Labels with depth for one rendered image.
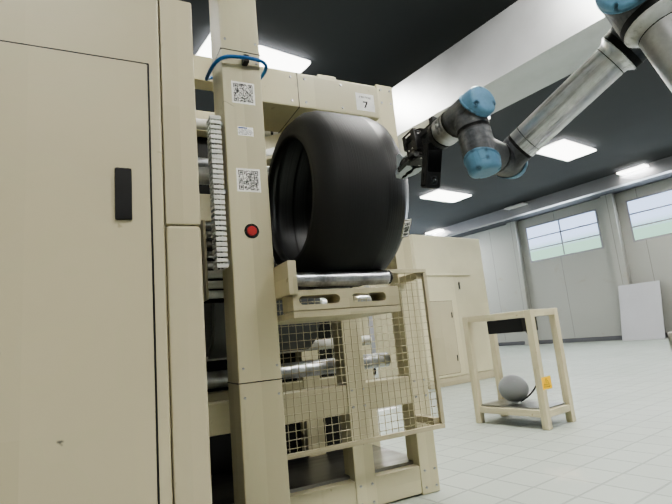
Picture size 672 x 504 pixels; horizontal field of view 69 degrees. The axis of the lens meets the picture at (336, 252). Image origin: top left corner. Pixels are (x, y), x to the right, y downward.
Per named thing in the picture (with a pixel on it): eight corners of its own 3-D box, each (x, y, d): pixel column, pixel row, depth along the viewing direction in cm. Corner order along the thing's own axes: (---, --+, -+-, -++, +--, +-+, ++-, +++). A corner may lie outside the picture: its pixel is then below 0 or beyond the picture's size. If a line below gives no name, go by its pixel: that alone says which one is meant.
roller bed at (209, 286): (206, 299, 174) (202, 219, 180) (198, 303, 187) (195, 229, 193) (259, 297, 183) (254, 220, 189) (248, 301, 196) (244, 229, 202)
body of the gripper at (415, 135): (422, 142, 133) (450, 118, 123) (428, 170, 131) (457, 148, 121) (399, 139, 130) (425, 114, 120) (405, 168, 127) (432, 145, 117)
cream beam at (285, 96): (242, 98, 182) (240, 62, 184) (226, 127, 204) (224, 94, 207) (381, 118, 209) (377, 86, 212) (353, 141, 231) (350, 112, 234)
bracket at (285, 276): (289, 294, 135) (286, 260, 137) (249, 308, 170) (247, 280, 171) (300, 294, 136) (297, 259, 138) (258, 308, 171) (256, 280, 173)
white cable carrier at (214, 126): (216, 267, 140) (209, 114, 148) (213, 270, 144) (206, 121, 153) (232, 267, 142) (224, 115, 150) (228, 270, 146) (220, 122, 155)
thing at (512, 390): (549, 430, 320) (529, 309, 334) (476, 423, 368) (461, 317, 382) (576, 421, 341) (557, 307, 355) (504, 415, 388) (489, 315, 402)
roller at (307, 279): (292, 284, 139) (290, 269, 141) (287, 290, 143) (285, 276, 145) (394, 280, 155) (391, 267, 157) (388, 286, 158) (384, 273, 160)
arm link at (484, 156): (516, 171, 110) (503, 128, 113) (493, 161, 102) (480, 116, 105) (485, 185, 115) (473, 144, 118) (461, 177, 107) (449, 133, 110)
